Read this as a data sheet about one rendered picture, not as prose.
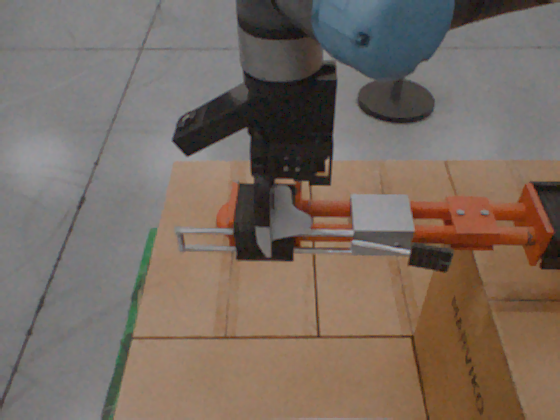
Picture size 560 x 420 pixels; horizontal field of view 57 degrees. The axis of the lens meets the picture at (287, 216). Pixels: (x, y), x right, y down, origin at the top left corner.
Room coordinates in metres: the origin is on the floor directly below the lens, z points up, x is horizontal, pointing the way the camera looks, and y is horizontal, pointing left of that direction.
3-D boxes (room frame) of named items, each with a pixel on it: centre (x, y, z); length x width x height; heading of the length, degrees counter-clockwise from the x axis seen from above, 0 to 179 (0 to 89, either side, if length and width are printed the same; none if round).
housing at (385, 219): (0.43, -0.11, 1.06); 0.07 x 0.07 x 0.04; 88
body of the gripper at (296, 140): (0.43, 0.00, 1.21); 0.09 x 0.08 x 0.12; 88
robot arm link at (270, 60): (0.43, 0.01, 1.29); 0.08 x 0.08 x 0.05
